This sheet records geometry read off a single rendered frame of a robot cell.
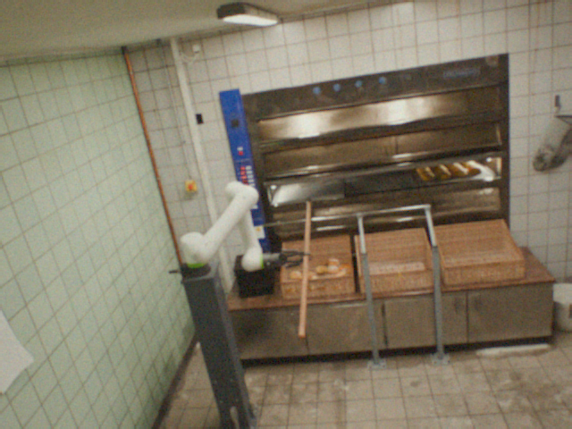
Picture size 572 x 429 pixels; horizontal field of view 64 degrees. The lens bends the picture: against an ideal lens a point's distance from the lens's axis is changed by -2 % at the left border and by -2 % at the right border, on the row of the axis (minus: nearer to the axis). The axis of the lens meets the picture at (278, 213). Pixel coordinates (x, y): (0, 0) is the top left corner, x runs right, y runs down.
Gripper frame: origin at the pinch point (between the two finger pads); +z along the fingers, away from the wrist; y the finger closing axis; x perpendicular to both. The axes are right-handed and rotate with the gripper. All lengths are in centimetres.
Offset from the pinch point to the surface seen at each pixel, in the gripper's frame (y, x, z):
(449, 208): 18, -98, 107
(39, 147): -95, 34, -125
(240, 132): -64, -97, -46
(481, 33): -109, -98, 134
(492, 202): 17, -98, 140
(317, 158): -35, -99, 10
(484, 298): 69, -44, 118
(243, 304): 60, -51, -60
